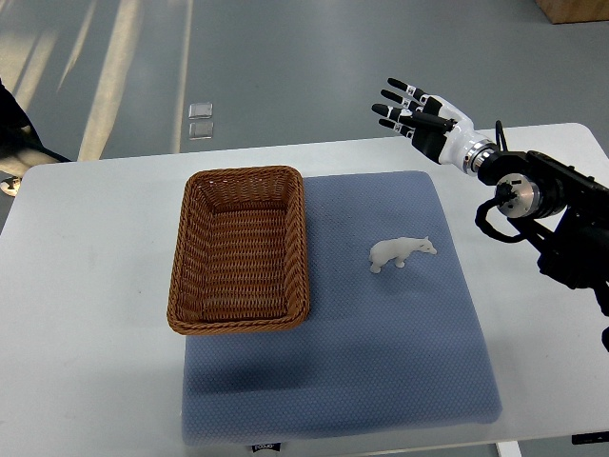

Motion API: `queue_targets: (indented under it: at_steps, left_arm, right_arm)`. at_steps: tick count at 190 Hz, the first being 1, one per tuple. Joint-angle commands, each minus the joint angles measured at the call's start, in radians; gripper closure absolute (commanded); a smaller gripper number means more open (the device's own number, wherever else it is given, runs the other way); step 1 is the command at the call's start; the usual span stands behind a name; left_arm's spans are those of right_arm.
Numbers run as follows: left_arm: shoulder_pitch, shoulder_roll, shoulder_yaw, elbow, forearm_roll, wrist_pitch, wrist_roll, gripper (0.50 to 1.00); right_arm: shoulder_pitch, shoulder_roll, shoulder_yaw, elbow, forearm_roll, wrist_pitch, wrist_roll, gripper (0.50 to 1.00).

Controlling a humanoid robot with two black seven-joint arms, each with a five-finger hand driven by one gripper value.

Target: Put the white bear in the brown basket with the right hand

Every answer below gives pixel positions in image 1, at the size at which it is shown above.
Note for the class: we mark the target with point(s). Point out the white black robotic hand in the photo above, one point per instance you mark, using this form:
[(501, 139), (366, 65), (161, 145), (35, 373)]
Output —
[(435, 128)]

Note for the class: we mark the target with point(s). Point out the white bear figurine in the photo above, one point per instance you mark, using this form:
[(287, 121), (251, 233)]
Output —
[(398, 250)]

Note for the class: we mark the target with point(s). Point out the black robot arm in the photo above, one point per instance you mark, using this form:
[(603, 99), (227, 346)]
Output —
[(562, 213)]

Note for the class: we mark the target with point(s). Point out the brown wicker basket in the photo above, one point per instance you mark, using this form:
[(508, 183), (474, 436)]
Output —
[(240, 262)]

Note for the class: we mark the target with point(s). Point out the brown wooden box corner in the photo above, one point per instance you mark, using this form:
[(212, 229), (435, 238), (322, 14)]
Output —
[(574, 11)]

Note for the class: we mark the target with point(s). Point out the blue grey cloth mat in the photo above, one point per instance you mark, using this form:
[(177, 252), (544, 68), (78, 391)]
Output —
[(401, 348)]

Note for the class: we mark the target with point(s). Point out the lower clear floor tile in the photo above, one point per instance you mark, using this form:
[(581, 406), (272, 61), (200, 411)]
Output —
[(200, 130)]

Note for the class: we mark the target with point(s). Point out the clear floor tile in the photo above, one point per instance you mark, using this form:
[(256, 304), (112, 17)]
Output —
[(200, 130), (201, 110)]

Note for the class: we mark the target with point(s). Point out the upper clear floor tile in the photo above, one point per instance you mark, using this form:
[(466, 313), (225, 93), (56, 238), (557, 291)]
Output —
[(201, 110)]

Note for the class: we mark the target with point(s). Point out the black table control panel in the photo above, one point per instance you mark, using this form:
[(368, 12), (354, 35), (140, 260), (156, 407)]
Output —
[(590, 438)]

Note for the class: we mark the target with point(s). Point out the black label tag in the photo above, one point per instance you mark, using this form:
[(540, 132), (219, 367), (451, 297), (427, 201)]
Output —
[(268, 446)]

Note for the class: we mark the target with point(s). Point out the dark figure at left edge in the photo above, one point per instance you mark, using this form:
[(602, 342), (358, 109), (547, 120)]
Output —
[(21, 146)]

